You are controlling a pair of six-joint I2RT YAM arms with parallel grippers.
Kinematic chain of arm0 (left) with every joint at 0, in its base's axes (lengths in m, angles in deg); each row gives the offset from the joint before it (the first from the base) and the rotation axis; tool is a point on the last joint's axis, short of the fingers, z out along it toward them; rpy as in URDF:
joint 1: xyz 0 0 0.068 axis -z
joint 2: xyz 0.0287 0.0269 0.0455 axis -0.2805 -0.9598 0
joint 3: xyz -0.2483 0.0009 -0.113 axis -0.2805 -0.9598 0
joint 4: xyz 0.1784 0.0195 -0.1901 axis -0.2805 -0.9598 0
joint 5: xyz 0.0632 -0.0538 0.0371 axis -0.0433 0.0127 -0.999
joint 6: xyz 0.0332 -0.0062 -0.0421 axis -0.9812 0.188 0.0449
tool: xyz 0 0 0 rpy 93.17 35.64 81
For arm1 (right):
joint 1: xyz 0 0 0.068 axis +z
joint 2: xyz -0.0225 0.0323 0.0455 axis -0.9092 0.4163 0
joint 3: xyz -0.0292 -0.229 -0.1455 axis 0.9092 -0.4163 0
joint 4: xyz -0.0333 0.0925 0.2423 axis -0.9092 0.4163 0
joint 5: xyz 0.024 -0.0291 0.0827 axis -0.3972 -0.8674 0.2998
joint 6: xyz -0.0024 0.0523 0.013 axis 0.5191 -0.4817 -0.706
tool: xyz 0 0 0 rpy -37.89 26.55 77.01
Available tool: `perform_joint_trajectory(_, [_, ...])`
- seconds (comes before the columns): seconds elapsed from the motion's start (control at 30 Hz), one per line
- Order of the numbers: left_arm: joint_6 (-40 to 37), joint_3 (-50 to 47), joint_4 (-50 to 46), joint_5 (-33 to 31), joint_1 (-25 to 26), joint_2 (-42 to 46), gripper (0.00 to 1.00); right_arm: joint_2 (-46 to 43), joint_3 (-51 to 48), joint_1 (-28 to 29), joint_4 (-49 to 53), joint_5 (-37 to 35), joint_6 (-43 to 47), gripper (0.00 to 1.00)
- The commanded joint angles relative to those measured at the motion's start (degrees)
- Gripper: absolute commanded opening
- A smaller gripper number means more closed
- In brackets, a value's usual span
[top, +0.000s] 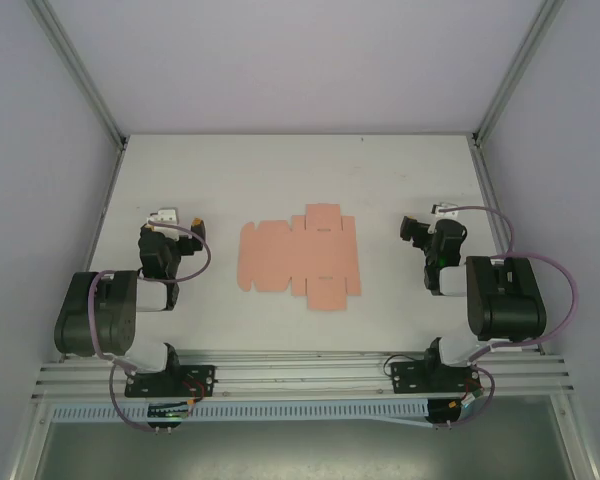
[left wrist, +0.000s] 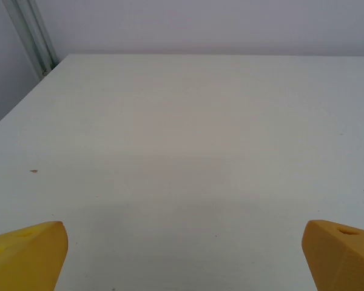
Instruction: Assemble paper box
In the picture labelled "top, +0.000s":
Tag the pink paper box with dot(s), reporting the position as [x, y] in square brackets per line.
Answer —
[300, 257]

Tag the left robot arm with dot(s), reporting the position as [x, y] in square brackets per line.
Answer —
[102, 310]

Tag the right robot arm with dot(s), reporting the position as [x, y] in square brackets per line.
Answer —
[505, 300]

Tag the black controller board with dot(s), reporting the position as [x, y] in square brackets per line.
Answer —
[167, 414]
[447, 412]

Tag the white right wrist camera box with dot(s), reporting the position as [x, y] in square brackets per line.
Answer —
[444, 208]

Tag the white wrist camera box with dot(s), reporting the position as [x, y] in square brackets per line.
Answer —
[444, 208]
[164, 217]

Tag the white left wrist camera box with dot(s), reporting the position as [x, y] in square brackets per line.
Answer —
[164, 217]

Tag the aluminium side rail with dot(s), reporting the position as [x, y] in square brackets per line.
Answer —
[490, 200]
[100, 240]

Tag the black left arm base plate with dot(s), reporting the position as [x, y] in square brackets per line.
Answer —
[200, 380]

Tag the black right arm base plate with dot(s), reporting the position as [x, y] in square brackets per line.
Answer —
[405, 377]

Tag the aluminium rail beam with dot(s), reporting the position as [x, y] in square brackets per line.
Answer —
[300, 372]

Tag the aluminium frame post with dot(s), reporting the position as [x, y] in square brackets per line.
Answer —
[80, 75]
[517, 70]

